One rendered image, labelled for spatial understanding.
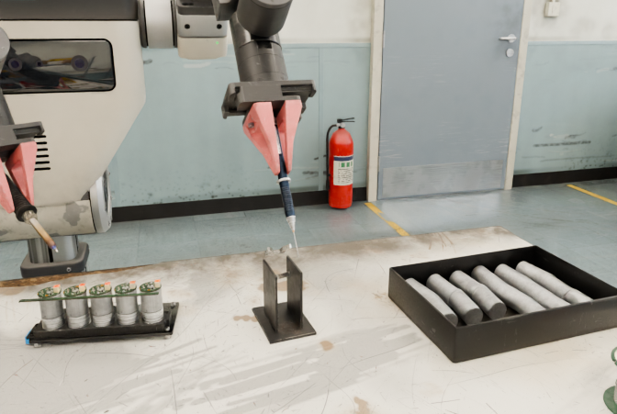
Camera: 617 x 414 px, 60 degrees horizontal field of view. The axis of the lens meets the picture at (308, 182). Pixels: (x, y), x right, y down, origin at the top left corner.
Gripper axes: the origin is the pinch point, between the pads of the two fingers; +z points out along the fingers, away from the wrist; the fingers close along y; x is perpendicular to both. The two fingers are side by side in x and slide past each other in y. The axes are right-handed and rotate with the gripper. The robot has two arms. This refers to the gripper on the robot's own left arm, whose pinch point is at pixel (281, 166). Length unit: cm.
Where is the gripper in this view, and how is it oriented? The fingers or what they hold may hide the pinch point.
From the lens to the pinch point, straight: 60.8
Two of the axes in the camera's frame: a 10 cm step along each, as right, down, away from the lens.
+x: -2.9, 3.4, 9.0
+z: 2.0, 9.4, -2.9
